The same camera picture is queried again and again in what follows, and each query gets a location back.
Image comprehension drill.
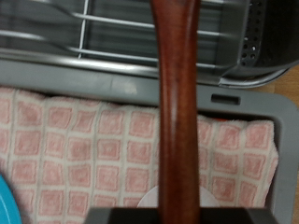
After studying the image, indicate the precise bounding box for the pink checkered towel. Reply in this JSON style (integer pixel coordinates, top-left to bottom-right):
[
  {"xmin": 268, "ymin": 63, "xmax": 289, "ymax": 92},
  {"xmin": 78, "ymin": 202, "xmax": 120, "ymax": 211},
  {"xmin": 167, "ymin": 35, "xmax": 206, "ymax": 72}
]
[{"xmin": 0, "ymin": 87, "xmax": 279, "ymax": 224}]

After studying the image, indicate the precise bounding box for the brown wooden handle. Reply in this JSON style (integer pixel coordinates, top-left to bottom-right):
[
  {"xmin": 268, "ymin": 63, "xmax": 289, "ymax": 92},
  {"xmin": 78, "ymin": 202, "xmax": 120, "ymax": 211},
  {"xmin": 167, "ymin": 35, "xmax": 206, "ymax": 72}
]
[{"xmin": 149, "ymin": 0, "xmax": 202, "ymax": 224}]

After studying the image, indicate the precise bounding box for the white plastic mug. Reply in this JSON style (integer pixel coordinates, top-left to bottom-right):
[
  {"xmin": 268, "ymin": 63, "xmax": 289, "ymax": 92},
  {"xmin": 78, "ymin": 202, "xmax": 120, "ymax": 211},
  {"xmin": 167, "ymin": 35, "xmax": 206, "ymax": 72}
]
[{"xmin": 135, "ymin": 185, "xmax": 217, "ymax": 209}]

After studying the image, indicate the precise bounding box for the metal wire dish rack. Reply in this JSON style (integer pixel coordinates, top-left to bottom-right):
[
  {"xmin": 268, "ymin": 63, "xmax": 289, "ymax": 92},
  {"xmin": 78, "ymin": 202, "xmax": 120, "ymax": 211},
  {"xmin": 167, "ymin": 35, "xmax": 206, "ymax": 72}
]
[{"xmin": 0, "ymin": 0, "xmax": 291, "ymax": 90}]

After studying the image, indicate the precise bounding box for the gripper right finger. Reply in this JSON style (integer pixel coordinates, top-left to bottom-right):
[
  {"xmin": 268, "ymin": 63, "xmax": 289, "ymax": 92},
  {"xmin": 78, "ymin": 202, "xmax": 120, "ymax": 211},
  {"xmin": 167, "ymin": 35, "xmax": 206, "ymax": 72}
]
[{"xmin": 199, "ymin": 207, "xmax": 279, "ymax": 224}]

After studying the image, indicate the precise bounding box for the gray plastic crate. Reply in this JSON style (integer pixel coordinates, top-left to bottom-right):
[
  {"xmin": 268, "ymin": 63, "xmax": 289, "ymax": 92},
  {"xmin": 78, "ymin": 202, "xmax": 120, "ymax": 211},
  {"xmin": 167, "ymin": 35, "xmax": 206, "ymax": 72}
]
[{"xmin": 0, "ymin": 59, "xmax": 299, "ymax": 224}]

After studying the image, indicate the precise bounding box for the blue plate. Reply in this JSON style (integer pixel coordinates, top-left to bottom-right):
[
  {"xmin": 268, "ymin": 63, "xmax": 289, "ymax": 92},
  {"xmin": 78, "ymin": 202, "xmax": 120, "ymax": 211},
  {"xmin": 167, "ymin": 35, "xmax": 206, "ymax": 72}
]
[{"xmin": 0, "ymin": 174, "xmax": 22, "ymax": 224}]

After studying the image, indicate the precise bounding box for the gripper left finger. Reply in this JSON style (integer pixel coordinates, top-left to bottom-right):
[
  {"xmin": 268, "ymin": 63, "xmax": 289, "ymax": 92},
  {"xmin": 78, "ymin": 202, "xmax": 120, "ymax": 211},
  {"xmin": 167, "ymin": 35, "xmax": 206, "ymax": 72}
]
[{"xmin": 85, "ymin": 207, "xmax": 160, "ymax": 224}]

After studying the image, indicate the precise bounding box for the grey dish drying rack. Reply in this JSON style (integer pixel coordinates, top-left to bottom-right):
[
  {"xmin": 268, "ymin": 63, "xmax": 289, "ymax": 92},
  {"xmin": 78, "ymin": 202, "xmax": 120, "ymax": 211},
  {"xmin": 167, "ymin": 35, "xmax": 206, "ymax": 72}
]
[{"xmin": 0, "ymin": 0, "xmax": 225, "ymax": 68}]

